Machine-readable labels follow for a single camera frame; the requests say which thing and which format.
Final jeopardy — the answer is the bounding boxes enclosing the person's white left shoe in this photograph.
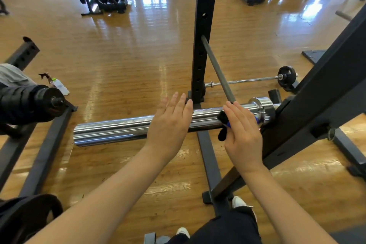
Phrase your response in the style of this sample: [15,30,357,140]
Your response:
[176,227,191,239]

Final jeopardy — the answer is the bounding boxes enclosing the grey steel safety rod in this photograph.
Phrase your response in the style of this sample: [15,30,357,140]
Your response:
[201,35,237,104]

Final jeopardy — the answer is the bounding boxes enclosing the chrome barbell sleeve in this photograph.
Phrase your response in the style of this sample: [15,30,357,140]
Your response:
[73,96,282,148]

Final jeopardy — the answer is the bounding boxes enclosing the person's right hand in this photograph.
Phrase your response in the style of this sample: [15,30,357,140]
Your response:
[222,101,265,175]

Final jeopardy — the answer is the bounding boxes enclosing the stack of black weight plates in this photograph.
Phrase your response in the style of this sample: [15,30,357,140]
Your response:
[0,84,67,125]

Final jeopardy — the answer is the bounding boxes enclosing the person's left hand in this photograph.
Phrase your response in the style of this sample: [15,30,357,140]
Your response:
[143,92,194,165]

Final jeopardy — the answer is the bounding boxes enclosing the thin steel barbell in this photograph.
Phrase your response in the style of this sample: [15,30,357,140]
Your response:
[204,73,299,88]

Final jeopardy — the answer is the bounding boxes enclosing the grey cloth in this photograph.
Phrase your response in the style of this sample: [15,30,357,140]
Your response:
[0,63,37,87]

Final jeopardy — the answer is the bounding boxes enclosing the black barbell collar clip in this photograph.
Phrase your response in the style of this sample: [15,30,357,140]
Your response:
[217,110,231,142]

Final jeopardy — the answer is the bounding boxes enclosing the black cylindrical peg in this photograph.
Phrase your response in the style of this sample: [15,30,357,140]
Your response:
[268,89,283,104]

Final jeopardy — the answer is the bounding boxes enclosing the person's white right shoe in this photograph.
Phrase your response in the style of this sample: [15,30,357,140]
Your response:
[232,196,250,210]

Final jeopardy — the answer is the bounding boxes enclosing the person's right forearm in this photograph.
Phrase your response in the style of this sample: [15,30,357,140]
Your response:
[242,165,339,244]

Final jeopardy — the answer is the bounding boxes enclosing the person's black trousers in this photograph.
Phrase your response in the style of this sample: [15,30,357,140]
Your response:
[167,206,262,244]

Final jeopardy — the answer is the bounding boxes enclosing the large black weight plate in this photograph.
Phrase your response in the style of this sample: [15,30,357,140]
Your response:
[0,194,63,244]

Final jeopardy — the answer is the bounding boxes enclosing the dark floor mat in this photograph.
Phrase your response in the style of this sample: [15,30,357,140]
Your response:
[330,223,366,244]

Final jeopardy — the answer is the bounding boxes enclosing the black perforated rack upright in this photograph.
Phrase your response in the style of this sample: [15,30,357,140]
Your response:
[187,0,233,217]

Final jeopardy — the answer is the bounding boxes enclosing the small black weight plate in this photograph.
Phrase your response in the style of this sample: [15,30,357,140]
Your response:
[277,66,298,92]

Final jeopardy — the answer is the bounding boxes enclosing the grey frame foot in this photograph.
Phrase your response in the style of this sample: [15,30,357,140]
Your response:
[144,232,170,244]

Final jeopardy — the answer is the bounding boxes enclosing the grey plate storage frame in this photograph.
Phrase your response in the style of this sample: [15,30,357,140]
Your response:
[0,36,78,198]

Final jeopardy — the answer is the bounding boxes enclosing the person's white shoe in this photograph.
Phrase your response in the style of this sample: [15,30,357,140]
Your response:
[232,196,250,210]
[176,227,191,239]

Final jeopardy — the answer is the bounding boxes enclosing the person's left forearm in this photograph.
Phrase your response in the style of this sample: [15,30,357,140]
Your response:
[25,146,171,244]

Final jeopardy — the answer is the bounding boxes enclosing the black slanted rack frame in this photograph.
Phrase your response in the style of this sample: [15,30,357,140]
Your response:
[202,4,366,205]

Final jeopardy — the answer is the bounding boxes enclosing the white spray bottle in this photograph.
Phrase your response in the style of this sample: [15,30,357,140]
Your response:
[39,72,70,96]

